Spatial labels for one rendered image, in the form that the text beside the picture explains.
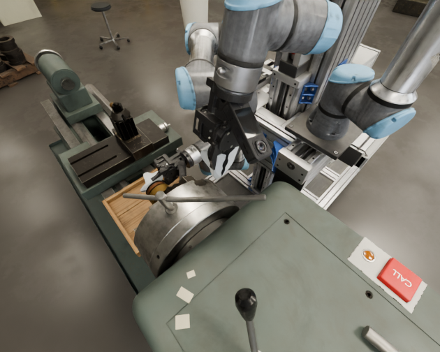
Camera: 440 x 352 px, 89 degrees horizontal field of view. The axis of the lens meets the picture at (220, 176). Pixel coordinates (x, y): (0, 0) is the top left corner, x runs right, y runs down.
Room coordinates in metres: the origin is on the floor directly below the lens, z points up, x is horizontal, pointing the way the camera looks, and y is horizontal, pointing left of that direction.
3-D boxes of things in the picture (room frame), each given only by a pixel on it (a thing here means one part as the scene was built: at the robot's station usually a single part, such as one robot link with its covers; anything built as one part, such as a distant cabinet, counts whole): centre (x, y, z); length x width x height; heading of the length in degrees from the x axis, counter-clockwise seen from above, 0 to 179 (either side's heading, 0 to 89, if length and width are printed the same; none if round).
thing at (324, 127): (0.67, -0.41, 1.21); 0.15 x 0.15 x 0.10
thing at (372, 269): (0.12, -0.35, 1.23); 0.13 x 0.08 x 0.06; 41
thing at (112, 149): (0.74, 0.48, 0.95); 0.43 x 0.18 x 0.04; 131
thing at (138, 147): (0.76, 0.41, 1.00); 0.20 x 0.10 x 0.05; 41
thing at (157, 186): (0.40, 0.20, 1.08); 0.09 x 0.09 x 0.09; 42
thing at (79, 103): (1.19, 0.89, 1.01); 0.30 x 0.20 x 0.29; 41
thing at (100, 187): (0.79, 0.50, 0.90); 0.53 x 0.30 x 0.06; 131
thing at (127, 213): (0.49, 0.28, 0.89); 0.36 x 0.30 x 0.04; 131
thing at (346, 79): (0.66, -0.41, 1.33); 0.13 x 0.12 x 0.14; 23
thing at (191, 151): (0.59, 0.11, 1.08); 0.08 x 0.05 x 0.08; 41
